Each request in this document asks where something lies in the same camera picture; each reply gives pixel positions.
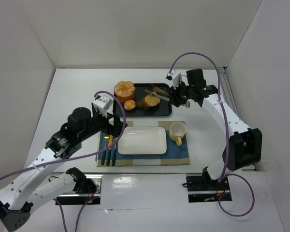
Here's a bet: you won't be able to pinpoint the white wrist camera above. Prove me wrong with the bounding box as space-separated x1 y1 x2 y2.
92 95 113 113
166 70 183 89

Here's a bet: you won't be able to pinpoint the tan sliced bread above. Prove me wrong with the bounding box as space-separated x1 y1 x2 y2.
143 94 160 107

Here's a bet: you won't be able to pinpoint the purple cable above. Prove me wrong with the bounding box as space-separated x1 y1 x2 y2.
169 51 255 217
0 90 127 232

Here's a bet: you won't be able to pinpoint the black baking tray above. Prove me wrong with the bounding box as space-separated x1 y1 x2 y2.
125 83 172 118

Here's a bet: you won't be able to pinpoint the aluminium frame rail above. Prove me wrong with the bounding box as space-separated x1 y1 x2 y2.
217 66 257 171

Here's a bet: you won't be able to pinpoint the gold spoon green handle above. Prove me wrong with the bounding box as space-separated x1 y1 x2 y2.
111 138 118 166

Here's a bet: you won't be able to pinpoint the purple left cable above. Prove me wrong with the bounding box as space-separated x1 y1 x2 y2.
0 90 127 232

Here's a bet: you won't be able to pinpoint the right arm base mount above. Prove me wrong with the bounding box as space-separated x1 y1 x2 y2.
182 173 232 203

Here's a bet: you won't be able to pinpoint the large orange flower bread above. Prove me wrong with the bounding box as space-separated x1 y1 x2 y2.
114 81 135 103

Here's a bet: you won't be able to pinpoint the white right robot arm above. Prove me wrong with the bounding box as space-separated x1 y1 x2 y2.
166 69 262 184

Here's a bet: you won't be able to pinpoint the gold knife green handle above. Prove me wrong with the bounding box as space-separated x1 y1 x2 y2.
106 135 113 166

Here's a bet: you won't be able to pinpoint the yellow cup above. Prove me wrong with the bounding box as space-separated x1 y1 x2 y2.
169 121 186 146

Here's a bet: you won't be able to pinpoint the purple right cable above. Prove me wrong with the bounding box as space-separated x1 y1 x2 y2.
169 51 255 217

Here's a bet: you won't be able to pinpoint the white rectangular plate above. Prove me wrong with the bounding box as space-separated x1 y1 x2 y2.
117 127 167 155

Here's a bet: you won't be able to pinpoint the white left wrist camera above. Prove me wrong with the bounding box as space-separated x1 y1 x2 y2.
92 95 113 113

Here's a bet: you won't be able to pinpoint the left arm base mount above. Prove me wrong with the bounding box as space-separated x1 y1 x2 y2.
56 167 102 205

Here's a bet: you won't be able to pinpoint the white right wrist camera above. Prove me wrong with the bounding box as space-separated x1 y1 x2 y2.
166 70 183 89

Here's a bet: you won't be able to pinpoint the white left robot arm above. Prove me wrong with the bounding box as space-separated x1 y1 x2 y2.
0 107 127 232

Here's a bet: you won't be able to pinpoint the metal tongs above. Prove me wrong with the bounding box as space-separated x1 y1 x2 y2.
145 84 191 107

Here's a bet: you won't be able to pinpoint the small round orange bun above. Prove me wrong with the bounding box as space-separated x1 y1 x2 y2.
124 100 136 111

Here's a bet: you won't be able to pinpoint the dark brown bread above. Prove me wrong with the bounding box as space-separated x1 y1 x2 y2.
136 98 160 110

